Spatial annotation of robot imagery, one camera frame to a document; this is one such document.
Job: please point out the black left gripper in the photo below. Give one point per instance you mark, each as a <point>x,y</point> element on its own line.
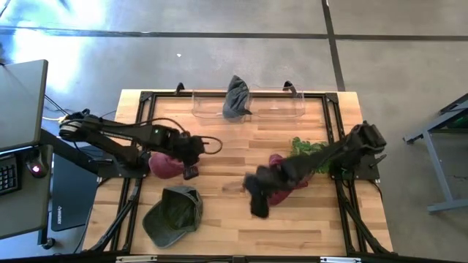
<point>188,148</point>

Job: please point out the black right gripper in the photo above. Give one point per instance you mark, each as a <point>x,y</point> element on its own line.
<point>267,179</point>

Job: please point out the maroon baseball cap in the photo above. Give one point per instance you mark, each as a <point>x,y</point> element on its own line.
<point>281,197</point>
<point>162,166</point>

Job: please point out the green baseball cap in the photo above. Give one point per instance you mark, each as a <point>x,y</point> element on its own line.
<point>172,215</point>

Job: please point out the grey baseball cap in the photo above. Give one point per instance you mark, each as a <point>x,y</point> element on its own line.
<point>235,98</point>

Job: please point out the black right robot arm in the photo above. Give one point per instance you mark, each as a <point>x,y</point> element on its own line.
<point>329,153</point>

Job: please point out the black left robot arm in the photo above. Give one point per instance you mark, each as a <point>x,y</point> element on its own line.
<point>120,133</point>

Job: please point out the clear plastic bin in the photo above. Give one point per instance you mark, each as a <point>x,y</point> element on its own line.
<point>278,106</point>
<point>206,106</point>

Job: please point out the potted green plant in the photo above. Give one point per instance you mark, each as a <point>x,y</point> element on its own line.
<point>305,148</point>

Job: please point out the black clamp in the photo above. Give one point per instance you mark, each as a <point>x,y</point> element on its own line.
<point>289,85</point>
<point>179,87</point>

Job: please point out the black Husky case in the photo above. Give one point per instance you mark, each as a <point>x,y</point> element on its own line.
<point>73,197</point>

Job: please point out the yellow plug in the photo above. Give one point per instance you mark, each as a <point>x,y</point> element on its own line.
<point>62,118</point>

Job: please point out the black computer mouse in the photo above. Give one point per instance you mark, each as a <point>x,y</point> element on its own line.
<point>36,168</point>

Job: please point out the grey side desk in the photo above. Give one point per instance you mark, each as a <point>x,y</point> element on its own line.
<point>22,212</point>

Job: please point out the black keyboard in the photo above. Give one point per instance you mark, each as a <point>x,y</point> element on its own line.
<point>8,175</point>

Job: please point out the grey monitor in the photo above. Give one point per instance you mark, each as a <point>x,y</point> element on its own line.
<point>22,102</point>

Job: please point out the black table frame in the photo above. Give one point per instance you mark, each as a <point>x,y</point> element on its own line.
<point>164,95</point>

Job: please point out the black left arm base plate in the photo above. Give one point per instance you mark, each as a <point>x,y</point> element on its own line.
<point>109,170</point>

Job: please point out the silver bracket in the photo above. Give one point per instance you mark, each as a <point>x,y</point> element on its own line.
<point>137,259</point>
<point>340,260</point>

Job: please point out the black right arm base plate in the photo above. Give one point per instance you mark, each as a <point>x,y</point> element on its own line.
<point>367,170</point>

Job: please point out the grey metal table frame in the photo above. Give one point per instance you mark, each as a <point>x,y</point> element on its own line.
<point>433,160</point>

